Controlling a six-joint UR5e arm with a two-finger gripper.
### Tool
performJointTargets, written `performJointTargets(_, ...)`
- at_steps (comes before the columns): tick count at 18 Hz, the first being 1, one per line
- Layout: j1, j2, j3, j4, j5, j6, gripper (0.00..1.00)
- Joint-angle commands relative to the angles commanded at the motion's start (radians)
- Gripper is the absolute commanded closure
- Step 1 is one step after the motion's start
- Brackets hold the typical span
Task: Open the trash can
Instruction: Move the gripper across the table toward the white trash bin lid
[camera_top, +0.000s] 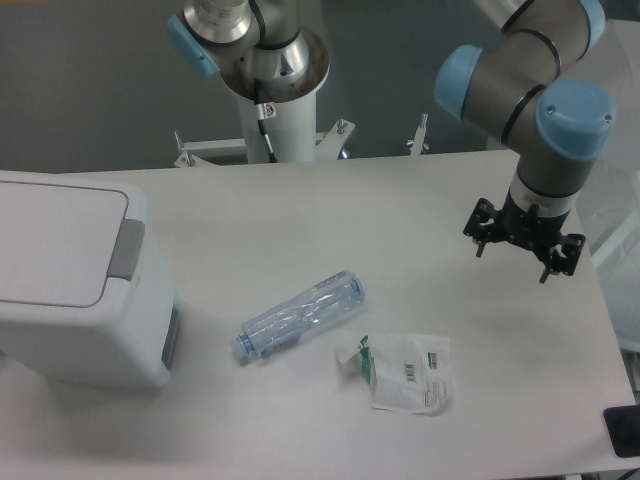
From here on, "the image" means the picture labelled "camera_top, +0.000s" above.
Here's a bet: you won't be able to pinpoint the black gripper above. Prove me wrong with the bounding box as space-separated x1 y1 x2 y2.
463 193 586 284

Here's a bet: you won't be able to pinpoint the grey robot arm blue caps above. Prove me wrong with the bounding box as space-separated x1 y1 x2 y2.
434 1 616 281

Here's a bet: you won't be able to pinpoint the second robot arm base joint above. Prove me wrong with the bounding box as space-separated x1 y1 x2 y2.
167 1 330 104

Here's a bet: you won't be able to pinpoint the white plastic trash can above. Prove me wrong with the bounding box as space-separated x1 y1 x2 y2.
1 171 178 388

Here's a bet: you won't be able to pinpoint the white trash can lid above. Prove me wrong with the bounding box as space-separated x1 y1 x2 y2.
1 177 149 308

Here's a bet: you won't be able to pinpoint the crumpled white plastic wrapper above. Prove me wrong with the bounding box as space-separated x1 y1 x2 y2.
335 330 454 416

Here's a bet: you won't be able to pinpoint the crushed clear plastic bottle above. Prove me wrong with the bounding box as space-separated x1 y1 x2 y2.
231 270 365 364

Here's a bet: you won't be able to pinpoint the black device at table edge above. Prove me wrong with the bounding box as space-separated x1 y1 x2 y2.
603 405 639 458

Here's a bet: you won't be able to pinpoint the white metal base frame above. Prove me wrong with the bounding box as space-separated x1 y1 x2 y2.
172 112 431 169

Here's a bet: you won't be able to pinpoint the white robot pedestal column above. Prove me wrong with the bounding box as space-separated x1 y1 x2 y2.
233 77 326 164

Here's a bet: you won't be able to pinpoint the black cable on pedestal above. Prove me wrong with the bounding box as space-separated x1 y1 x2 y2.
251 79 279 164

